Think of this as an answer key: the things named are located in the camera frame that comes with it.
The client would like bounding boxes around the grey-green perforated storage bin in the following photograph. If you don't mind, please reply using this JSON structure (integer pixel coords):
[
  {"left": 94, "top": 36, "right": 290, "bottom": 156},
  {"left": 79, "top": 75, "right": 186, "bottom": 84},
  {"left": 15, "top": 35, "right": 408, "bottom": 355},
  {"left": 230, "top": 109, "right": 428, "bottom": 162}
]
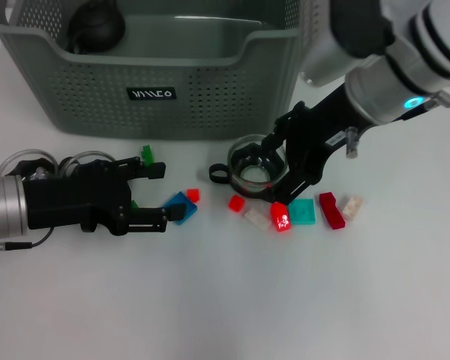
[{"left": 0, "top": 0, "right": 326, "bottom": 142}]

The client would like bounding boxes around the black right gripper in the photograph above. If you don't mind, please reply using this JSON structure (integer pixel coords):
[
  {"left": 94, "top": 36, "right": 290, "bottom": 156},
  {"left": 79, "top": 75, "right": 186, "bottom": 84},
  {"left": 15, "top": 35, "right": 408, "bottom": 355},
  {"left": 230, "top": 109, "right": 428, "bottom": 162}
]
[{"left": 260, "top": 84, "right": 376, "bottom": 206}]

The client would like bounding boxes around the dark red long brick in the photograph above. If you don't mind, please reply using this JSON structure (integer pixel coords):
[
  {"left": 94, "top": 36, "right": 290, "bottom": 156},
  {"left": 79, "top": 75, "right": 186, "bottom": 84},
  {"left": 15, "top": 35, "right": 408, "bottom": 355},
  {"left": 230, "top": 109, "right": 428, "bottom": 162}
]
[{"left": 318, "top": 191, "right": 347, "bottom": 230}]

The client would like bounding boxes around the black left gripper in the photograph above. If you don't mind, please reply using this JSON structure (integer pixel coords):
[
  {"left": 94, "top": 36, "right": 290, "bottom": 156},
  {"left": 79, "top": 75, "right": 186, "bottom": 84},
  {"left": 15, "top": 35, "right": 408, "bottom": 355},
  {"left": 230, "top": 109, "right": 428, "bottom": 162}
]
[{"left": 22, "top": 157, "right": 188, "bottom": 236}]

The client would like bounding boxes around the white flat toy brick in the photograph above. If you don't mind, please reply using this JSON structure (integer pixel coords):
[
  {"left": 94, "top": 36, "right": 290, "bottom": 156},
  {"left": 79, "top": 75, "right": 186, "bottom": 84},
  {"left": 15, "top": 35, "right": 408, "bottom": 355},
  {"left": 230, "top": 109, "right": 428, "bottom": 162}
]
[{"left": 243, "top": 208, "right": 273, "bottom": 233}]

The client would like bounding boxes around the black round teapot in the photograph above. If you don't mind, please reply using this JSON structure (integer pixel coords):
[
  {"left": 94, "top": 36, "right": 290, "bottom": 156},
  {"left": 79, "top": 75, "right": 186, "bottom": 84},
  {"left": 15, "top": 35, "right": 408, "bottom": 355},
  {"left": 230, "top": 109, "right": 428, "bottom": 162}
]
[{"left": 66, "top": 0, "right": 127, "bottom": 53}]

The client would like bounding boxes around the bright red toy brick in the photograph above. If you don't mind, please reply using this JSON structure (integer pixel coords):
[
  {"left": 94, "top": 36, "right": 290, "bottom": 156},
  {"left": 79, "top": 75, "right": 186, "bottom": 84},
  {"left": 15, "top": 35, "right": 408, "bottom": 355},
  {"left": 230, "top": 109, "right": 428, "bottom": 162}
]
[{"left": 270, "top": 202, "right": 293, "bottom": 233}]

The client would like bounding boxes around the beige white toy brick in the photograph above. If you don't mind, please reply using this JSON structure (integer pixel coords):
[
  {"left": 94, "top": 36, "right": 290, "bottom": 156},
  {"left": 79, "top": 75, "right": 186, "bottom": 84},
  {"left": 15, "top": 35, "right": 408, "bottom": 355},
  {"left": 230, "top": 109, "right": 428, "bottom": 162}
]
[{"left": 339, "top": 194, "right": 364, "bottom": 221}]

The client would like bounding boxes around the teal square toy plate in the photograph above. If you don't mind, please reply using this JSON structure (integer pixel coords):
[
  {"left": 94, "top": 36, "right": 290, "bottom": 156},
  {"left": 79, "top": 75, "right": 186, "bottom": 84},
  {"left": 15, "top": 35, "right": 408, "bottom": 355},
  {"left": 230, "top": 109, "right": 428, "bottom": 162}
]
[{"left": 287, "top": 198, "right": 318, "bottom": 227}]

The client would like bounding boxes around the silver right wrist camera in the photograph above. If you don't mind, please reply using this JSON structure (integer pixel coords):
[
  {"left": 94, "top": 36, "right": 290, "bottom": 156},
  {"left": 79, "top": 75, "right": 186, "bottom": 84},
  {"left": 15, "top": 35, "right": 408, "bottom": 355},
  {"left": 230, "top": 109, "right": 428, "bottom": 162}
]
[{"left": 298, "top": 0, "right": 361, "bottom": 88}]

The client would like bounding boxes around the blue square toy plate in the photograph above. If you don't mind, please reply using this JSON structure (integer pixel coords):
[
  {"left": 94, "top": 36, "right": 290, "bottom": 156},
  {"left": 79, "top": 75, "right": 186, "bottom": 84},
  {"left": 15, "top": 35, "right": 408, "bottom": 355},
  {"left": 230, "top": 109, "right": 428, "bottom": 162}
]
[{"left": 160, "top": 190, "right": 199, "bottom": 226}]

